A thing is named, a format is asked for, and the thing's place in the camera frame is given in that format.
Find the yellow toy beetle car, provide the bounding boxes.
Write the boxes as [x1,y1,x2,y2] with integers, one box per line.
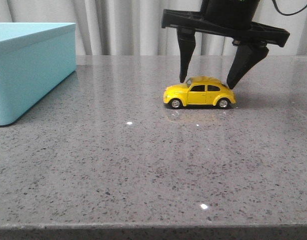
[163,76,236,109]

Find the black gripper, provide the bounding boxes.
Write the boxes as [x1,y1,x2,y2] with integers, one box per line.
[161,0,290,90]

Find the black cable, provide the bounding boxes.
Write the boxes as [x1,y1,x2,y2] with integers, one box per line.
[271,0,307,16]

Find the light blue plastic box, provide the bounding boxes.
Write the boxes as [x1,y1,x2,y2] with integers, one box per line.
[0,22,76,126]

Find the white pleated curtain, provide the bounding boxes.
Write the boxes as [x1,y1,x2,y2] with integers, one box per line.
[0,0,307,56]

